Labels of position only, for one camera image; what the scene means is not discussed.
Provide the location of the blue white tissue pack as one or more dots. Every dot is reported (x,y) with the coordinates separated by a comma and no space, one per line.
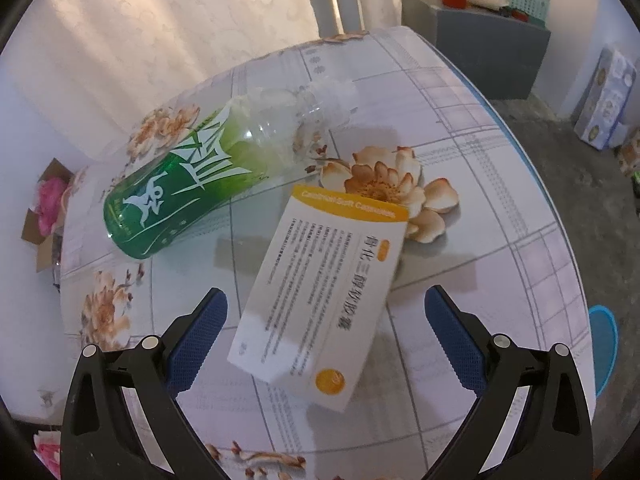
(605,95)

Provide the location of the green plastic bottle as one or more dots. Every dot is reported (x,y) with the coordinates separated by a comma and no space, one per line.
(175,190)

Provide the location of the blue plastic stool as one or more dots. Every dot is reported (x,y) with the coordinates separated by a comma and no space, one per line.
(602,350)

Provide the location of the white yellow medicine box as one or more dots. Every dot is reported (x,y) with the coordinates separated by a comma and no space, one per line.
(320,285)

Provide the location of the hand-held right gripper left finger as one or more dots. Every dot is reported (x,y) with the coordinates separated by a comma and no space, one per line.
(200,340)

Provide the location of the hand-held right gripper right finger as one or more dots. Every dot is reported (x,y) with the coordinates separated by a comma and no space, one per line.
(450,335)

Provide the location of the patterned cardboard box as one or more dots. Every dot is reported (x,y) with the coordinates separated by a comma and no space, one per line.
(631,152)

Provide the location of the brown cardboard box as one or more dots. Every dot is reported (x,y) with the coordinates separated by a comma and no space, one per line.
(37,250)

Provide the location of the floral tablecloth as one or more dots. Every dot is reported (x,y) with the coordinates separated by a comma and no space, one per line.
(475,160)

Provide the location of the pink plastic bag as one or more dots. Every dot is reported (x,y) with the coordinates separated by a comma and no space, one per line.
(50,205)

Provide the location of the grey cabinet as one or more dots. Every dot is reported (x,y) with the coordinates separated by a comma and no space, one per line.
(480,50)

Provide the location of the teal perforated holder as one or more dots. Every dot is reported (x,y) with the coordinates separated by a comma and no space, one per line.
(527,5)

